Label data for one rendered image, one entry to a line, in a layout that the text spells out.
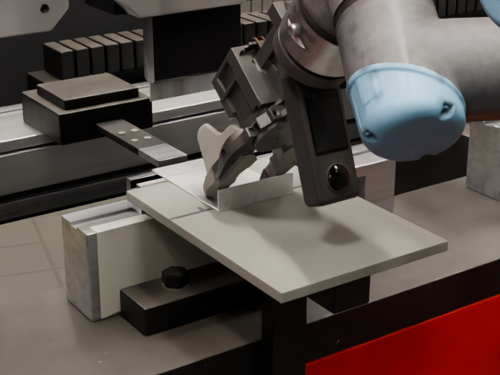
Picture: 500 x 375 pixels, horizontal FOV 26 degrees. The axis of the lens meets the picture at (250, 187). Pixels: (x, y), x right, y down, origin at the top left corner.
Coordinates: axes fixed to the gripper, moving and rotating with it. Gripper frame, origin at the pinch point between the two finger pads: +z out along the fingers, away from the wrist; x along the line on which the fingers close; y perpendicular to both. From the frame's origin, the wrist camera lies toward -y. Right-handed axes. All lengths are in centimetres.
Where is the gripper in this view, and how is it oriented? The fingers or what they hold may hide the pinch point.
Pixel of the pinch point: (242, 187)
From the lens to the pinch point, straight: 104.7
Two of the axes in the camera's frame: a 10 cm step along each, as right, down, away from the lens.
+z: -3.6, 5.1, 7.8
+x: -8.3, 2.1, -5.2
